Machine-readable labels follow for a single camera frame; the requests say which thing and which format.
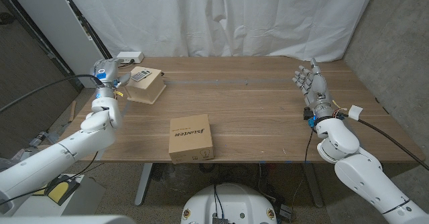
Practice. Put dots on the brown cardboard box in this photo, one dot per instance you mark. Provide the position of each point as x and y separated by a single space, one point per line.
191 138

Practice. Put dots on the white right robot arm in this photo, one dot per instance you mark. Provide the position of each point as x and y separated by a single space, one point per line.
358 173

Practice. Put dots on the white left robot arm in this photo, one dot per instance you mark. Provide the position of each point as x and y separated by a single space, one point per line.
67 150

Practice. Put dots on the white cloth curtain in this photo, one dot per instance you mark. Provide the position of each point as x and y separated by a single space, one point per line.
218 16

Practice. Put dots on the grey metal table leg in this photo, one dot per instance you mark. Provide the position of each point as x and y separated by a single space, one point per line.
314 187
143 183

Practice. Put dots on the white board panel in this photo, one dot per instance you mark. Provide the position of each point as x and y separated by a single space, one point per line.
50 16

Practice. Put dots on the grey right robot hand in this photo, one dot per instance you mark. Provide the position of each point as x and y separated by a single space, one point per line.
316 90

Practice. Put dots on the white power strip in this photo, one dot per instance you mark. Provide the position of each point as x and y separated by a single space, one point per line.
132 56

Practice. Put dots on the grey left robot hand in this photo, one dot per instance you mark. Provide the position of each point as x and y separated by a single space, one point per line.
105 74

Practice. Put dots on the yellow black foot pedal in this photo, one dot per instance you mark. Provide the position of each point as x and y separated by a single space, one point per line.
62 189

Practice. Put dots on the grey metal cylinder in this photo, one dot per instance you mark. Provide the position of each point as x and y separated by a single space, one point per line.
38 139

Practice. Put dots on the black frame post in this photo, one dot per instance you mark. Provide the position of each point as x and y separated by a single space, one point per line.
87 25

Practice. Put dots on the grey power adapter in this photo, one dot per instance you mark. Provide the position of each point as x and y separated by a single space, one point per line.
286 212

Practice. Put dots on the light wooden drawer box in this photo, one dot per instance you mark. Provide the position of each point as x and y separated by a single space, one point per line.
147 90

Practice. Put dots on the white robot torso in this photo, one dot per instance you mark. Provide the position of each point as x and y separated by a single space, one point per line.
231 200

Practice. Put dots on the white pedal platform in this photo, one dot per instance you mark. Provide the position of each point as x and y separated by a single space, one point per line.
90 197

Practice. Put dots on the grey pocket calculator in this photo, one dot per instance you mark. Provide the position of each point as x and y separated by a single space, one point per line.
140 75

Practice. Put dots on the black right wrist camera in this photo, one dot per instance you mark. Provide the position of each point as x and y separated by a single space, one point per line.
309 115

